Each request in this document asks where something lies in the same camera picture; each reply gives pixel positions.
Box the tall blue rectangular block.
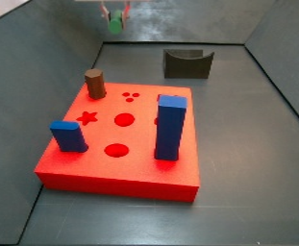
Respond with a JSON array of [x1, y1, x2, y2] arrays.
[[154, 95, 187, 160]]

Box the red shape sorter board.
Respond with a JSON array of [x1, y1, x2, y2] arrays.
[[35, 83, 200, 202]]

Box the green cylinder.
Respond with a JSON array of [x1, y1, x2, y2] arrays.
[[108, 10, 123, 35]]

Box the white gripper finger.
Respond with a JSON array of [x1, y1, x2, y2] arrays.
[[100, 1, 111, 20], [121, 1, 131, 22]]

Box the short blue rounded block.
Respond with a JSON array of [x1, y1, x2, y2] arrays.
[[49, 121, 88, 153]]

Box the black curved cradle stand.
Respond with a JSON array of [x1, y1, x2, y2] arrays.
[[163, 49, 215, 79]]

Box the brown hexagonal peg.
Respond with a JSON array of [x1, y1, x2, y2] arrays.
[[84, 68, 107, 99]]

